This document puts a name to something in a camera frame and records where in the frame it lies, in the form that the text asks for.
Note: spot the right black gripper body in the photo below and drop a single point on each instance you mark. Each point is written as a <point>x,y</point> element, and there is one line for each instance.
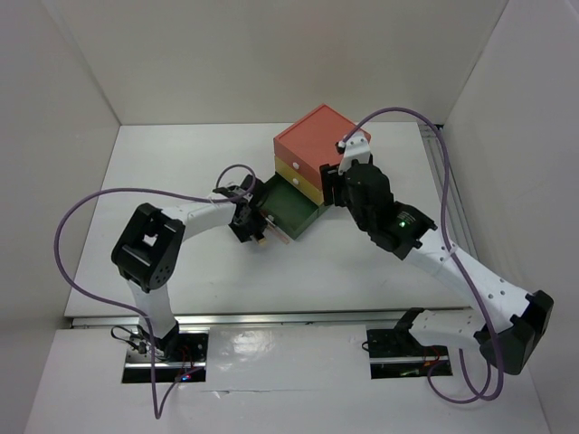
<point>364,218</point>

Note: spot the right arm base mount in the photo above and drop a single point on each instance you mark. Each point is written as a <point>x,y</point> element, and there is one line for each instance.
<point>393,355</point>

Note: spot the green bottom drawer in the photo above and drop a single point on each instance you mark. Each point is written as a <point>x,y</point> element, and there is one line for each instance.
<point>291,210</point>

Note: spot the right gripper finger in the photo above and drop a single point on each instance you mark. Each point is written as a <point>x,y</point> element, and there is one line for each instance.
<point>341,194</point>
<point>328,175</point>

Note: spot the yellow drawer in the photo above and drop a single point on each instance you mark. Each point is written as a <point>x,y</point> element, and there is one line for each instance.
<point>292,174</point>

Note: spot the red top drawer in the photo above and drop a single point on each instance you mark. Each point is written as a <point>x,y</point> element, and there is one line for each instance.
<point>311,141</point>

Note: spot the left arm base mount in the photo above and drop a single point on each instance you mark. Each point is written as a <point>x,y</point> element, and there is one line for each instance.
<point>184,361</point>

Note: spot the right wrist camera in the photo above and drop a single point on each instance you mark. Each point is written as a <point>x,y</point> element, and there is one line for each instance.
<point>354,150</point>

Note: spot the three-drawer organizer box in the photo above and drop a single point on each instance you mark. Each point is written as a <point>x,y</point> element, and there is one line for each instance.
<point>305,146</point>

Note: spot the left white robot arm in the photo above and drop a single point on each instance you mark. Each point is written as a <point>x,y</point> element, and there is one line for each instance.
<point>147,250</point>

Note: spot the pink lip liner pencil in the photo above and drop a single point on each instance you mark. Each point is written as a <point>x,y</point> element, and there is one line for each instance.
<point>276,231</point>

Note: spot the aluminium rail front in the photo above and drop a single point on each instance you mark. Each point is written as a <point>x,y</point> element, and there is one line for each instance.
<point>260,319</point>

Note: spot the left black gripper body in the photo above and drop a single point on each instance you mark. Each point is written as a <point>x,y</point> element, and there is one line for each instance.
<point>253,222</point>

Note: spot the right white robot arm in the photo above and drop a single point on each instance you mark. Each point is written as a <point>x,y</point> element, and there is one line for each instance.
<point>504,322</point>

